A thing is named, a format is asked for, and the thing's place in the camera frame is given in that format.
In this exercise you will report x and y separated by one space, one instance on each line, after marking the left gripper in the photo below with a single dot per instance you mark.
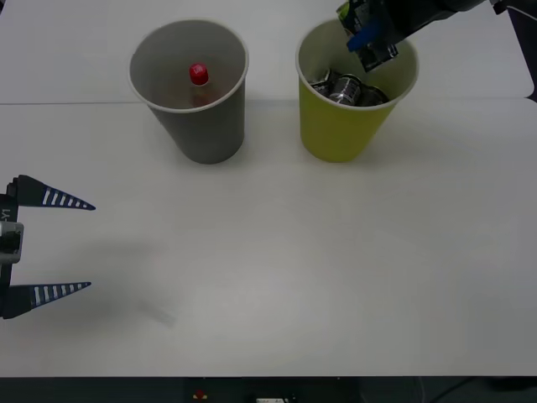
9 207

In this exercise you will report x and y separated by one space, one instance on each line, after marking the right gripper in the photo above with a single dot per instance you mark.
413 17

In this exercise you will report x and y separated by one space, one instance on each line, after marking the silver and black drink can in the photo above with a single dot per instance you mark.
377 56

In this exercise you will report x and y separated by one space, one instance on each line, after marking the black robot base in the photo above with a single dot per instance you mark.
126 390

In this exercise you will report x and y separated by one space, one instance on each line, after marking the yellow-green plastic bin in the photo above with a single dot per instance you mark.
335 130

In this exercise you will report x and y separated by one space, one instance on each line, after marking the red-capped plastic bottle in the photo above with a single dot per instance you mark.
198 74

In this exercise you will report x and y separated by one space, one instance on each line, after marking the grey plastic bin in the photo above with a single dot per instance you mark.
210 130

